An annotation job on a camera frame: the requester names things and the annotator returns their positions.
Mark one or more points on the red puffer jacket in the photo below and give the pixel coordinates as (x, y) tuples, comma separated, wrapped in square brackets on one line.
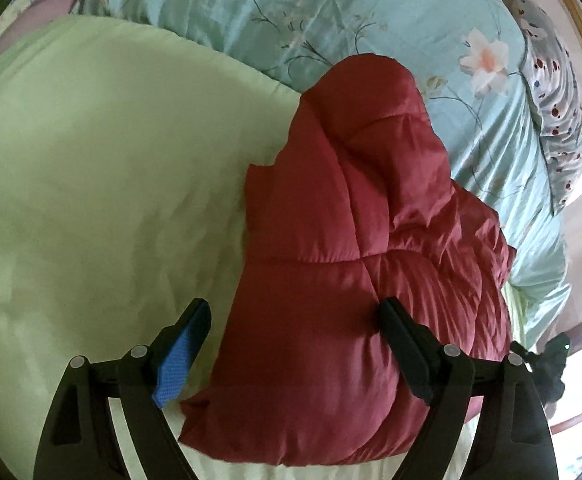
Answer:
[(358, 206)]

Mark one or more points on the light green bed sheet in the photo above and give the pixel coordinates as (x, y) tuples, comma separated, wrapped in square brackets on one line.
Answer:
[(123, 156)]

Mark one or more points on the light blue floral quilt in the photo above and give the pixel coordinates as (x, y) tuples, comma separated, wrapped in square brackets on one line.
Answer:
[(466, 57)]

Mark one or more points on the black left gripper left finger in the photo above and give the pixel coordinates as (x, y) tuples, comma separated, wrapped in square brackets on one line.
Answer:
[(78, 440)]

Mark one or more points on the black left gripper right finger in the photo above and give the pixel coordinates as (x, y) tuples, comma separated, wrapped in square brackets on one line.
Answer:
[(512, 439)]

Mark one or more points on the grey dotted pillow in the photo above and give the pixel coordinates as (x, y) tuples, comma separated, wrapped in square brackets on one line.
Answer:
[(556, 101)]

